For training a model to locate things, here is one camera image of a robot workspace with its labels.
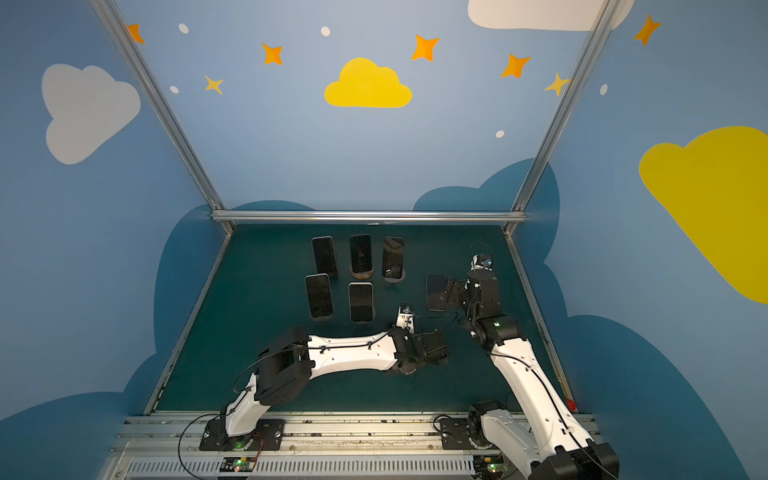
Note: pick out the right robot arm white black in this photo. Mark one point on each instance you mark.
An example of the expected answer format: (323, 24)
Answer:
(553, 445)

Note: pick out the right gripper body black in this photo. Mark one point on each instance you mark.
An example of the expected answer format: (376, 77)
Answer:
(458, 291)

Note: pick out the pink-edged phone back left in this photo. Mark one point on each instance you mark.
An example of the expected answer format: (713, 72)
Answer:
(325, 256)

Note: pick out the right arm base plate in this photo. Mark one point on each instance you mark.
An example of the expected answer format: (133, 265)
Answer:
(454, 433)

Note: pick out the controller board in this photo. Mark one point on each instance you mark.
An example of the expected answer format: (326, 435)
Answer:
(488, 467)
(237, 465)

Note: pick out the round wooden phone stand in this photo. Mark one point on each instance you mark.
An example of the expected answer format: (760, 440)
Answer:
(362, 275)

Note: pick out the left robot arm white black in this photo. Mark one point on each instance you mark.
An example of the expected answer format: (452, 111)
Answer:
(284, 369)

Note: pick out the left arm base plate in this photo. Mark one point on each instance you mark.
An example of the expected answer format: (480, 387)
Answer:
(267, 436)

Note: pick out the dark phone back middle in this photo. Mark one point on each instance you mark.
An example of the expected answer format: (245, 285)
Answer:
(361, 253)

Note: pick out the white-edged phone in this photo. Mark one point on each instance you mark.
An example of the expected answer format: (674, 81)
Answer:
(361, 302)

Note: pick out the dark phone back right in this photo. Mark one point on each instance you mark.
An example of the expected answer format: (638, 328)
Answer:
(393, 253)

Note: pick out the left aluminium frame post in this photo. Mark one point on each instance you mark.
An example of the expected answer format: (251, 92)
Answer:
(112, 20)

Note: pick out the left controller board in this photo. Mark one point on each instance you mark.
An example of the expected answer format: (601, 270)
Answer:
(237, 465)

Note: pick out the aluminium mounting rail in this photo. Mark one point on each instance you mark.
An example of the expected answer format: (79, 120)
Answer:
(314, 446)

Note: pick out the horizontal aluminium frame bar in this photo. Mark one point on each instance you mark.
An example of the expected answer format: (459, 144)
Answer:
(366, 217)

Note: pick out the aluminium frame post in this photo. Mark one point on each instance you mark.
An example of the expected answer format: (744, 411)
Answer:
(584, 65)
(112, 20)

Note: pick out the right controller board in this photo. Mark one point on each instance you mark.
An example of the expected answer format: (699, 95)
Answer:
(488, 467)

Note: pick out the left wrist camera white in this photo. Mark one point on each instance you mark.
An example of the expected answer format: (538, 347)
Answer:
(405, 318)

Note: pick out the light blue phone front left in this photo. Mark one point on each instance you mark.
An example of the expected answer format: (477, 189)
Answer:
(319, 295)

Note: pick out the dark phone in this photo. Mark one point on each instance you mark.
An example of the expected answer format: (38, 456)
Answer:
(393, 253)
(361, 253)

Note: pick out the grey round stand back right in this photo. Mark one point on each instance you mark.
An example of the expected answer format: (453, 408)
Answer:
(394, 275)

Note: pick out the black folding phone stand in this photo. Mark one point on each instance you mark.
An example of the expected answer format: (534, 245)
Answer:
(408, 368)

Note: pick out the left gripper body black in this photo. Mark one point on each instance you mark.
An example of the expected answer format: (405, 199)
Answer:
(429, 347)

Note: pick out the right aluminium frame post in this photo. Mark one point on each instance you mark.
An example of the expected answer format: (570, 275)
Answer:
(584, 65)

